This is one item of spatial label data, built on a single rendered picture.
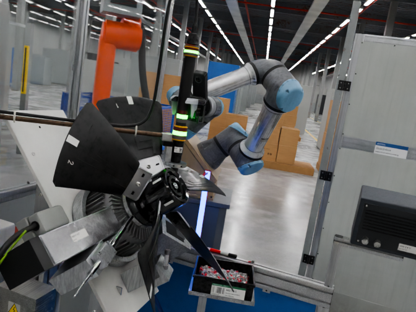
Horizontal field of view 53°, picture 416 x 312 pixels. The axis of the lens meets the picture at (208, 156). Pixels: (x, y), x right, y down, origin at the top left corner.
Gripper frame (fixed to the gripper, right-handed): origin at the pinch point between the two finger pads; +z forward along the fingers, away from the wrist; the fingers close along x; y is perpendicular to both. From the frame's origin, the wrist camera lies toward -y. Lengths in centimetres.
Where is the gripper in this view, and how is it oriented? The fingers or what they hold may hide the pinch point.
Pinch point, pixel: (180, 98)
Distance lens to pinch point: 125.9
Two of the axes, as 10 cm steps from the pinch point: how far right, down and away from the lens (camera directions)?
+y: -1.6, 9.7, 1.6
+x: -9.3, -2.0, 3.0
